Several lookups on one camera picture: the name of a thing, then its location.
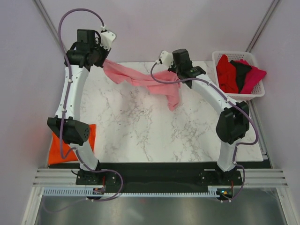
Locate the pink t shirt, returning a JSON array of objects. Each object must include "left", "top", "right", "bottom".
[{"left": 103, "top": 60, "right": 180, "bottom": 111}]

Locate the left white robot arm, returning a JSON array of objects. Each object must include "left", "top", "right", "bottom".
[{"left": 47, "top": 27, "right": 116, "bottom": 184}]

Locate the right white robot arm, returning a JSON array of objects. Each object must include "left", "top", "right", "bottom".
[{"left": 159, "top": 49, "right": 249, "bottom": 185}]

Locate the red t shirt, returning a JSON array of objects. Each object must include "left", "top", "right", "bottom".
[{"left": 216, "top": 54, "right": 239, "bottom": 94}]

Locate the black t shirt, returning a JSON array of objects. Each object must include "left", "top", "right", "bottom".
[{"left": 230, "top": 60, "right": 252, "bottom": 93}]

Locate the magenta t shirt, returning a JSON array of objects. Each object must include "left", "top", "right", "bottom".
[{"left": 238, "top": 60, "right": 267, "bottom": 94}]

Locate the folded orange t shirt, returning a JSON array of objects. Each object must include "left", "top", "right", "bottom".
[{"left": 48, "top": 124, "right": 97, "bottom": 165}]

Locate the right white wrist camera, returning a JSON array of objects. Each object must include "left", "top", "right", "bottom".
[{"left": 158, "top": 50, "right": 174, "bottom": 68}]

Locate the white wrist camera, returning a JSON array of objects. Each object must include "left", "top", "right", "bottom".
[
  {"left": 100, "top": 30, "right": 116, "bottom": 51},
  {"left": 158, "top": 50, "right": 174, "bottom": 68}
]

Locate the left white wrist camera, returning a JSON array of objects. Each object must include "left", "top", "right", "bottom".
[{"left": 100, "top": 30, "right": 116, "bottom": 51}]

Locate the left corner aluminium post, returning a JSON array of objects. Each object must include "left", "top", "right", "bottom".
[{"left": 32, "top": 0, "right": 66, "bottom": 57}]

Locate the corner aluminium post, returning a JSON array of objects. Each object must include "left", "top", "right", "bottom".
[
  {"left": 32, "top": 0, "right": 66, "bottom": 57},
  {"left": 245, "top": 0, "right": 281, "bottom": 53}
]

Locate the right corner aluminium post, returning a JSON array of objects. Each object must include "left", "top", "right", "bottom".
[{"left": 245, "top": 0, "right": 281, "bottom": 53}]

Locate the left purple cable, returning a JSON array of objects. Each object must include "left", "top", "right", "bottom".
[{"left": 43, "top": 8, "right": 124, "bottom": 214}]

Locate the aluminium frame rail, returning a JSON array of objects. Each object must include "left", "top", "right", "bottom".
[{"left": 33, "top": 169, "right": 288, "bottom": 188}]

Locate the white slotted cable duct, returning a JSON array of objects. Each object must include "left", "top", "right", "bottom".
[{"left": 43, "top": 186, "right": 221, "bottom": 197}]

